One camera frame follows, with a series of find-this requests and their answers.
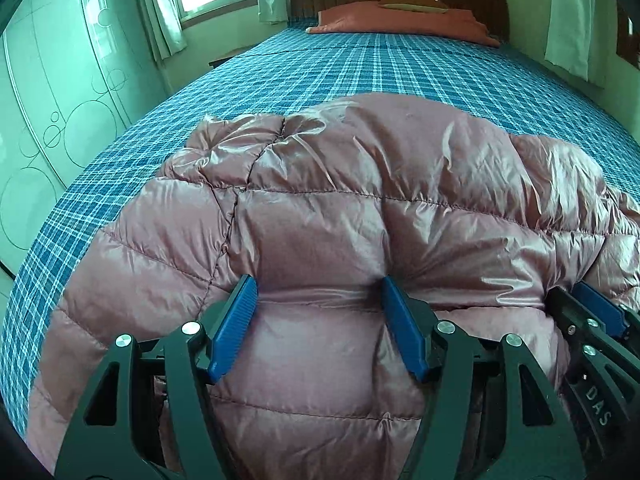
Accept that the bed with blue plaid sheet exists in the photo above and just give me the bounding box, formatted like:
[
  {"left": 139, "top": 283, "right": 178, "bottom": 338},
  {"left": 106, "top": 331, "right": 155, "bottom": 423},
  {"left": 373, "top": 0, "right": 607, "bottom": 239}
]
[{"left": 0, "top": 25, "right": 640, "bottom": 441}]

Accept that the wooden framed window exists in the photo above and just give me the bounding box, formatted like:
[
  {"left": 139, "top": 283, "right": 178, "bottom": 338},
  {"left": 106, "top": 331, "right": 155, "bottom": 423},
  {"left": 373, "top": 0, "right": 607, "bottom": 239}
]
[{"left": 616, "top": 5, "right": 640, "bottom": 68}]

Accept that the salmon pink pillow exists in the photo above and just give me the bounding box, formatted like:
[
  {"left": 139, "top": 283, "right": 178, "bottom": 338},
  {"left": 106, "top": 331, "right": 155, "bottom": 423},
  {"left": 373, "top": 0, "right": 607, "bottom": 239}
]
[{"left": 305, "top": 1, "right": 501, "bottom": 48}]

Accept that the wooden nightstand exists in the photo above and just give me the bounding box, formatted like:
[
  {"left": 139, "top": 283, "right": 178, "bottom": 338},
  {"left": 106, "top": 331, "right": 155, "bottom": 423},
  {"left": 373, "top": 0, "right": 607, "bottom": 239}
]
[{"left": 208, "top": 46, "right": 256, "bottom": 68}]

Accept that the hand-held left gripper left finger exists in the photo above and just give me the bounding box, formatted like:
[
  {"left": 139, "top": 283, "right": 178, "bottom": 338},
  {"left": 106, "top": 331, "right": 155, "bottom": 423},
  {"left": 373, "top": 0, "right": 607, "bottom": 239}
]
[{"left": 54, "top": 274, "right": 259, "bottom": 480}]

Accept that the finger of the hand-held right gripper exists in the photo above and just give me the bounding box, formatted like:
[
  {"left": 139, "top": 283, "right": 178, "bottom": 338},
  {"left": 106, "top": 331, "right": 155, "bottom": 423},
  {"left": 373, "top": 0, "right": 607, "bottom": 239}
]
[
  {"left": 547, "top": 287, "right": 621, "bottom": 361},
  {"left": 572, "top": 281, "right": 640, "bottom": 346}
]

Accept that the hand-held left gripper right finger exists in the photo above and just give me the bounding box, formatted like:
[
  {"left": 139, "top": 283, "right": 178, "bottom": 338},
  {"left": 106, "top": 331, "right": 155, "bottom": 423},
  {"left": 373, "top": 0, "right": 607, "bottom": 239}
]
[{"left": 381, "top": 276, "right": 588, "bottom": 480}]

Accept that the pale green wardrobe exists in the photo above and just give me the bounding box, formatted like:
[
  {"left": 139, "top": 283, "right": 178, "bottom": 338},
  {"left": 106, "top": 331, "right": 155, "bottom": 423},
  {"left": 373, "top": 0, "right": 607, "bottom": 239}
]
[{"left": 0, "top": 0, "right": 168, "bottom": 281}]

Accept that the pink quilted down jacket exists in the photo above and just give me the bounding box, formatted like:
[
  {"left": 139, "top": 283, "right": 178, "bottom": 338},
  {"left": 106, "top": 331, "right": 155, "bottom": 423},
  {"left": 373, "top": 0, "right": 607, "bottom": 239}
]
[{"left": 27, "top": 92, "right": 640, "bottom": 480}]

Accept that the small brown cushion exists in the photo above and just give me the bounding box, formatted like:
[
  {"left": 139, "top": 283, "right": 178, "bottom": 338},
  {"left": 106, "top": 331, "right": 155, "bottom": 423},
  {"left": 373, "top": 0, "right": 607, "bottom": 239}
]
[{"left": 378, "top": 0, "right": 449, "bottom": 13}]

